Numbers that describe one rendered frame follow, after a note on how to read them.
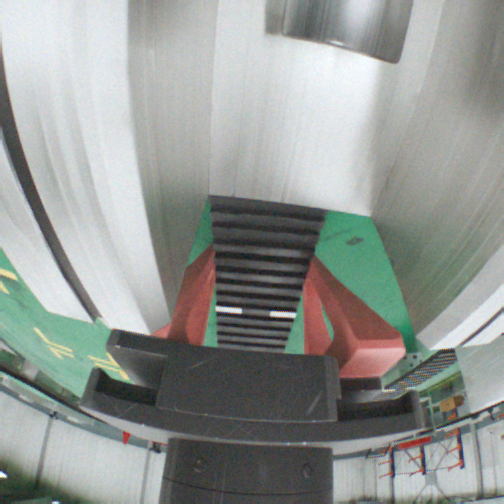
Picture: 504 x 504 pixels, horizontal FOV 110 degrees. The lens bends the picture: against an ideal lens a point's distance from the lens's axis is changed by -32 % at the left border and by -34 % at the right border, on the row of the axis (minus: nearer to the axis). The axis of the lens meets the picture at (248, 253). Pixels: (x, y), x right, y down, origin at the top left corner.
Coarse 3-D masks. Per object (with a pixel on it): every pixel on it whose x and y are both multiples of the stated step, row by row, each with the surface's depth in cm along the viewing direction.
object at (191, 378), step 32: (192, 288) 10; (192, 320) 13; (128, 352) 7; (160, 352) 7; (192, 352) 7; (224, 352) 7; (256, 352) 7; (160, 384) 6; (192, 384) 6; (224, 384) 6; (256, 384) 6; (288, 384) 6; (320, 384) 6; (224, 416) 6; (256, 416) 6; (288, 416) 6; (320, 416) 6
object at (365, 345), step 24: (312, 264) 13; (312, 288) 14; (336, 288) 10; (312, 312) 13; (336, 312) 9; (360, 312) 9; (312, 336) 12; (336, 336) 9; (360, 336) 7; (384, 336) 7; (360, 360) 8; (384, 360) 8; (360, 384) 8
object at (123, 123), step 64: (0, 0) 1; (64, 0) 1; (128, 0) 1; (192, 0) 2; (256, 0) 3; (320, 0) 2; (384, 0) 2; (448, 0) 2; (0, 64) 1; (64, 64) 1; (128, 64) 1; (192, 64) 3; (256, 64) 4; (320, 64) 4; (384, 64) 4; (448, 64) 3; (0, 128) 1; (64, 128) 2; (128, 128) 2; (192, 128) 4; (256, 128) 5; (320, 128) 5; (384, 128) 5; (448, 128) 3; (0, 192) 2; (64, 192) 2; (128, 192) 2; (192, 192) 5; (256, 192) 7; (320, 192) 6; (384, 192) 6; (448, 192) 4; (64, 256) 3; (128, 256) 3; (448, 256) 4; (128, 320) 4; (448, 320) 4
